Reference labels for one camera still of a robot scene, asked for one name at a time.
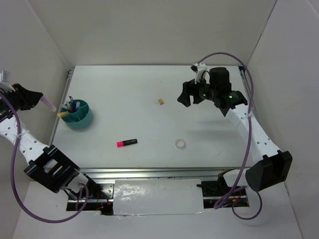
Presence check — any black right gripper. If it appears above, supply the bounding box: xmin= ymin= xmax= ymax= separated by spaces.
xmin=177 ymin=73 xmax=217 ymax=107

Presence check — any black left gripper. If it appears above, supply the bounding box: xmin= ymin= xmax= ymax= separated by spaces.
xmin=0 ymin=84 xmax=43 ymax=113

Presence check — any lilac highlighter marker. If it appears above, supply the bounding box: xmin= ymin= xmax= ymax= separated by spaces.
xmin=40 ymin=96 xmax=56 ymax=112

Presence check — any clear tape roll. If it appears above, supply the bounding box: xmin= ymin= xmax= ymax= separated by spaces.
xmin=175 ymin=138 xmax=186 ymax=150

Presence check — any blue gel pen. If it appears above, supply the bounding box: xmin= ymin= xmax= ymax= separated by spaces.
xmin=69 ymin=96 xmax=74 ymax=107

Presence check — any pink black highlighter marker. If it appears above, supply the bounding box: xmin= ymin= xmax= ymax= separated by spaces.
xmin=117 ymin=139 xmax=138 ymax=148

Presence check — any orange highlighter marker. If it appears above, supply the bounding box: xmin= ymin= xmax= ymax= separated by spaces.
xmin=57 ymin=112 xmax=68 ymax=118

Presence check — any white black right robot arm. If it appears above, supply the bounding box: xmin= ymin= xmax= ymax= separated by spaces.
xmin=177 ymin=64 xmax=293 ymax=192

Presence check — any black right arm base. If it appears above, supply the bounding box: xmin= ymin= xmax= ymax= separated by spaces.
xmin=196 ymin=180 xmax=247 ymax=202

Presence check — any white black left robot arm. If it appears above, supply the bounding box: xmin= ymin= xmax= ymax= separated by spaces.
xmin=0 ymin=82 xmax=102 ymax=199

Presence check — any teal round compartment organizer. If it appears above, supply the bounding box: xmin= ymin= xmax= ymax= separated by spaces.
xmin=60 ymin=99 xmax=93 ymax=130

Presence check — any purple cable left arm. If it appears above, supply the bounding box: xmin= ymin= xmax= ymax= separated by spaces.
xmin=0 ymin=92 xmax=89 ymax=224

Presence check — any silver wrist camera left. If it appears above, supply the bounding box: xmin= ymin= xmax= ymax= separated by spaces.
xmin=0 ymin=70 xmax=14 ymax=92

